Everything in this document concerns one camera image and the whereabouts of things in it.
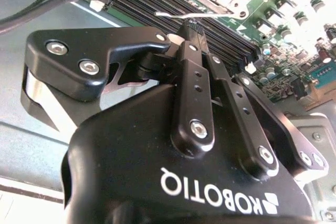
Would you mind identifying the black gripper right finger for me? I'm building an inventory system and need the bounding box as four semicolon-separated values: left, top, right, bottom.
201;31;330;182

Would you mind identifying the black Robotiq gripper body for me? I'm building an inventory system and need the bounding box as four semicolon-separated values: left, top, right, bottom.
61;83;316;224

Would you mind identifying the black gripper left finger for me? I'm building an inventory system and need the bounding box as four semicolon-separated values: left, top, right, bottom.
20;20;216;157

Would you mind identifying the thin metal locking lever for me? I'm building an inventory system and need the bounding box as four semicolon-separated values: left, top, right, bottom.
154;10;233;20

